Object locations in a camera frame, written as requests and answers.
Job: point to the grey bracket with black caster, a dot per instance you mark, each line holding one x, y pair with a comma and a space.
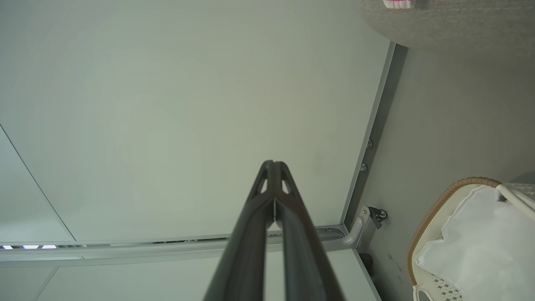
368, 221

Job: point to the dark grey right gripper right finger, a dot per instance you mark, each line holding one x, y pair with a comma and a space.
305, 259

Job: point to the grey metal panel rail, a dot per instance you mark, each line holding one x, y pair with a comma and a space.
378, 125
146, 251

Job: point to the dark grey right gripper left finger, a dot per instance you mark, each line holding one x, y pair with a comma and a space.
246, 251

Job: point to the white basket liner cloth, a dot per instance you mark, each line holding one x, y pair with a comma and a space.
480, 246

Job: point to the beige fabric sofa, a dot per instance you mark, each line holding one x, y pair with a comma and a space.
459, 25

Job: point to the round metal rail bolt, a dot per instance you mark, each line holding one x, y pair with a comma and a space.
363, 167
370, 143

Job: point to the wicker rim laundry basket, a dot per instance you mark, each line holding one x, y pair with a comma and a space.
430, 217

